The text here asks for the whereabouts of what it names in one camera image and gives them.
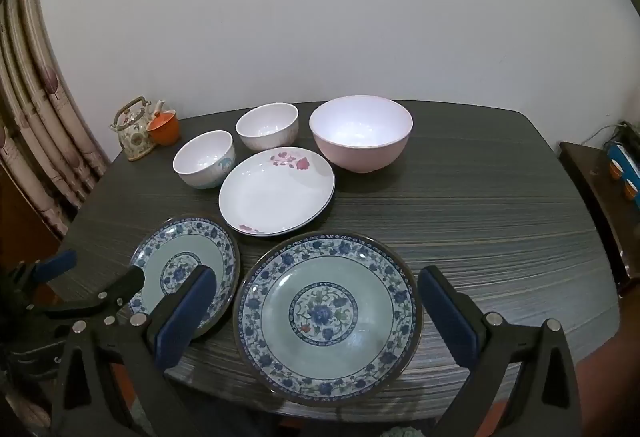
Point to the floral ceramic teapot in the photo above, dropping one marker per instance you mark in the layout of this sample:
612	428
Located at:
132	134

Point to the white bowl with pale pattern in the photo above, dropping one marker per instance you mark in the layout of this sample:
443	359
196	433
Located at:
267	127

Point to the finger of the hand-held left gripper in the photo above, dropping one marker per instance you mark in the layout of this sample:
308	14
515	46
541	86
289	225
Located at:
125	284
57	263

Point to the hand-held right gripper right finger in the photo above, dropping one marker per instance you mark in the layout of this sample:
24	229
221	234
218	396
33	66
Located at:
447	317

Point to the beige patterned curtain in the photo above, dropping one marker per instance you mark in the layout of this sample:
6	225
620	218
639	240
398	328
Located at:
40	107

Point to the blue box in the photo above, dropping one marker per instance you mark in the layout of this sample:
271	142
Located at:
627	157

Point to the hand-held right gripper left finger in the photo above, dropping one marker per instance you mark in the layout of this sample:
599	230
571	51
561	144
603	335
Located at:
185	317

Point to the small blue floral plate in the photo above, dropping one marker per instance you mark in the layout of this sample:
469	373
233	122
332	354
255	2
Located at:
200	242

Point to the small orange cup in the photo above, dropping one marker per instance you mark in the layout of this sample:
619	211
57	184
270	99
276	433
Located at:
615	169
630	189

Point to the white bowl with blue print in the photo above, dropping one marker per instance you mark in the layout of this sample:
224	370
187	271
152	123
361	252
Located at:
202	162

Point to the dark wooden side cabinet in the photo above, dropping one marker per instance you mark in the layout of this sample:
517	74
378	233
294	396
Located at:
595	207

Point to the white plate with pink flowers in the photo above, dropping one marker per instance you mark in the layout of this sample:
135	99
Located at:
275	192

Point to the large pink bowl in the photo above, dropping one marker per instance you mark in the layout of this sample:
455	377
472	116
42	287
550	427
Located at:
360	127

